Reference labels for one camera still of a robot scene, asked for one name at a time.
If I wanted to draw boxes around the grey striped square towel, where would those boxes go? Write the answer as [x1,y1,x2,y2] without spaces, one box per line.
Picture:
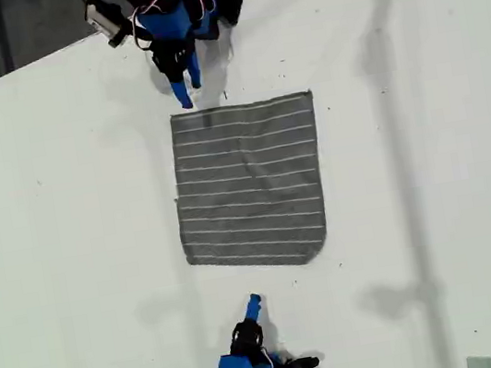
[161,88,341,284]

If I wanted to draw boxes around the short black camera stalk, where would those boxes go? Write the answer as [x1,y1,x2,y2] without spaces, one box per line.
[119,16,144,43]

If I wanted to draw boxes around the black camera box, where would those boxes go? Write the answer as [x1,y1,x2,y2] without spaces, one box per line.
[81,0,132,53]
[291,353,322,368]

